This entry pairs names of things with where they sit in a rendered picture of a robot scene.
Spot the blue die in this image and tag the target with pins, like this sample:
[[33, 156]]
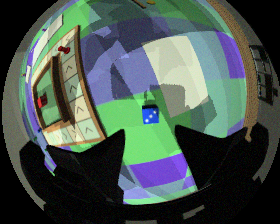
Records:
[[150, 113]]

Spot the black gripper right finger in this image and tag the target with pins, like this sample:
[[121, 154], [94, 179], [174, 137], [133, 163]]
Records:
[[205, 153]]

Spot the red die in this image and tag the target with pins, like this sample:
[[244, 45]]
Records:
[[42, 101]]

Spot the dark red pawn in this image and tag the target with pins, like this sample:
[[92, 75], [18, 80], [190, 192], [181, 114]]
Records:
[[63, 49]]

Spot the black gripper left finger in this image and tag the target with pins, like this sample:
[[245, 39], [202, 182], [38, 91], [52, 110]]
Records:
[[100, 164]]

